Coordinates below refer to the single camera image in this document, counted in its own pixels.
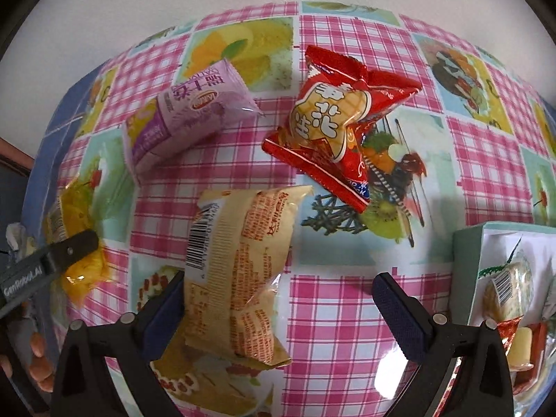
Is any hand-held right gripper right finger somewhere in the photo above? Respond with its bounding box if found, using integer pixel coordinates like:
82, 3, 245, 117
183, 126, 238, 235
373, 271, 515, 417

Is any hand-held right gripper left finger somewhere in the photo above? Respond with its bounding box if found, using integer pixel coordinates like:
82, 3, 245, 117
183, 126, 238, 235
51, 269, 187, 417

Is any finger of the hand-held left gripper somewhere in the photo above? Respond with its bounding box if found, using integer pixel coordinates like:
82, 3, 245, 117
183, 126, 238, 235
48, 230, 100, 276

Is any yellow snack bag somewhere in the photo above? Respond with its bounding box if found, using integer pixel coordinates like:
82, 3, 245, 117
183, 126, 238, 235
46, 178, 114, 305

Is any pale green storage box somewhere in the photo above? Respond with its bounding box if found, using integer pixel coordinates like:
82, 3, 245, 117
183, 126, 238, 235
449, 221, 556, 404

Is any beige cake packet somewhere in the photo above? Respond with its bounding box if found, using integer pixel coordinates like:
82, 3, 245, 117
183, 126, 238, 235
181, 185, 314, 368

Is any orange-red wafer packet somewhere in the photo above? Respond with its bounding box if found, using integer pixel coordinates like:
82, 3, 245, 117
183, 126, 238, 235
497, 317, 526, 350

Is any cream jelly cup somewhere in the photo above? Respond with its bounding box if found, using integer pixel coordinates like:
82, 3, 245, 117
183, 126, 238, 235
509, 327, 534, 372

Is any dark red snack packet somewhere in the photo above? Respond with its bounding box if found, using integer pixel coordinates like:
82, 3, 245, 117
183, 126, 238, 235
532, 321, 549, 366

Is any person's left hand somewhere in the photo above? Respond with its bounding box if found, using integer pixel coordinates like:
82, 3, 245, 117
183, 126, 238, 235
24, 308, 55, 394

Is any blue white tissue pack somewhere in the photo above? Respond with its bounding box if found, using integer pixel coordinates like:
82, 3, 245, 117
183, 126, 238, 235
5, 221, 38, 255

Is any printed checkered tablecloth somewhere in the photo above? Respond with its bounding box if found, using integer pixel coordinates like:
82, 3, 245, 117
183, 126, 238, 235
24, 1, 556, 417

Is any white green cracker packet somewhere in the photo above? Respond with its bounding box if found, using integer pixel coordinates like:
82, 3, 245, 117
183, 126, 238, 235
477, 235, 537, 320

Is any purple snack packet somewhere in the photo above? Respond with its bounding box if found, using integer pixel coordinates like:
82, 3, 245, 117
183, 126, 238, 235
122, 57, 263, 179

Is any red peanut packet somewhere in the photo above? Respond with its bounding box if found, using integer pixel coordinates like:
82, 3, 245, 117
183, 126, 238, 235
263, 44, 423, 214

